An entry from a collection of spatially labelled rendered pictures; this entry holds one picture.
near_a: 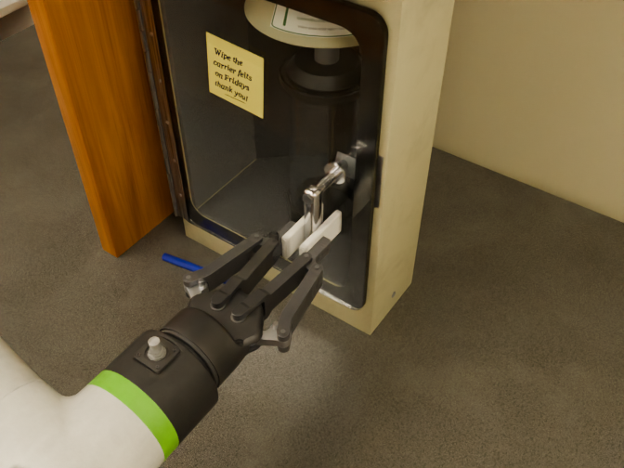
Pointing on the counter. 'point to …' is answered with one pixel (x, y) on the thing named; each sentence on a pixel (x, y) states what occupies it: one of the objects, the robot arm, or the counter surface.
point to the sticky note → (235, 74)
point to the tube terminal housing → (394, 154)
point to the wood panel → (107, 113)
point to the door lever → (313, 202)
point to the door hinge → (156, 109)
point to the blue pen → (180, 262)
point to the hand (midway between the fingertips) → (312, 233)
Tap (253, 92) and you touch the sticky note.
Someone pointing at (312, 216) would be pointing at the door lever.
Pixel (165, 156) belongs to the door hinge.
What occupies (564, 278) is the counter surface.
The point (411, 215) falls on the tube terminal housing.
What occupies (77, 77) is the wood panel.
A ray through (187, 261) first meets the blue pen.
